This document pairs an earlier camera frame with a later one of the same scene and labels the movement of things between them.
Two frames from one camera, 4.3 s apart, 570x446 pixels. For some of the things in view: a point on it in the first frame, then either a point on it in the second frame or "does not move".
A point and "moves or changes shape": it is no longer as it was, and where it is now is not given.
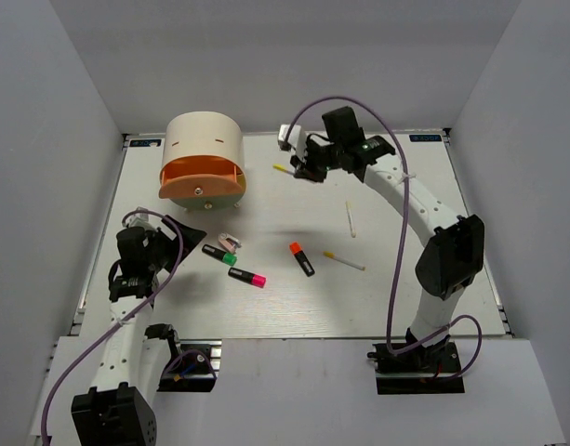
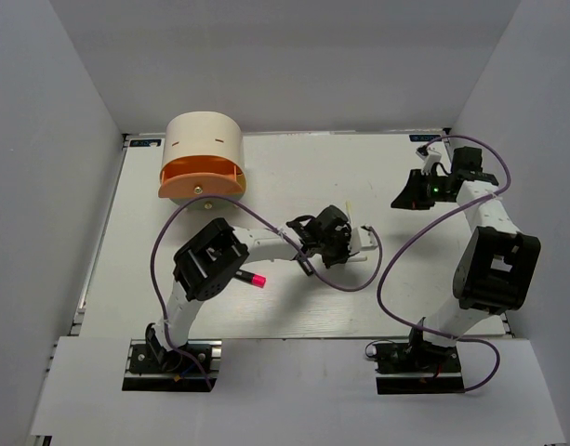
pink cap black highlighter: (253, 279) does not move
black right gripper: (307, 172) -> (412, 196)
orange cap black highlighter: (297, 250) does not move
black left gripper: (192, 238) -> (345, 238)
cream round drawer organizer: (203, 163) does not move
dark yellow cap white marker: (332, 255) moves or changes shape
